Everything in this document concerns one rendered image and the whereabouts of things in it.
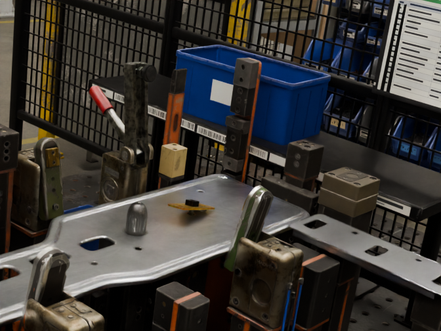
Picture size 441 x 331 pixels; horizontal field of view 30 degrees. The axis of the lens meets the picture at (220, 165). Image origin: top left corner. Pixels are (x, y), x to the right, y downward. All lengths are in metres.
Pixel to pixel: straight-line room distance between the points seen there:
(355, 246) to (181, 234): 0.28
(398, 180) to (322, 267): 0.36
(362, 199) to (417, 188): 0.16
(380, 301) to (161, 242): 0.74
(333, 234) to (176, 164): 0.31
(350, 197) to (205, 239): 0.30
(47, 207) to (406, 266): 0.57
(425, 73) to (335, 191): 0.36
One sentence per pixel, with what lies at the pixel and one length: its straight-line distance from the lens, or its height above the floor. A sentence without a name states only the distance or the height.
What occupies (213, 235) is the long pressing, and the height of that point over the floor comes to 1.00.
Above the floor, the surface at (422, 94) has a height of 1.17.
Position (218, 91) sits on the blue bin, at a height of 1.10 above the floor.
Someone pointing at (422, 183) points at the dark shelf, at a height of 1.03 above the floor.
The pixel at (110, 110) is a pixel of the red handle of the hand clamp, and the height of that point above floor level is 1.12.
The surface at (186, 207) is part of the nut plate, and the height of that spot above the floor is 1.02.
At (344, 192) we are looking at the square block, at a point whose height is 1.04.
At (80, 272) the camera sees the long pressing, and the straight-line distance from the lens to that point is 1.14.
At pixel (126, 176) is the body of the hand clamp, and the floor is 1.03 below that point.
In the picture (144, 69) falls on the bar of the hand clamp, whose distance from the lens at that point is 1.37.
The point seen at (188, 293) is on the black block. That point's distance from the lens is 1.14.
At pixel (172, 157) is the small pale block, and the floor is 1.05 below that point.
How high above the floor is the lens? 1.53
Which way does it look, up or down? 19 degrees down
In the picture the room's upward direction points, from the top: 8 degrees clockwise
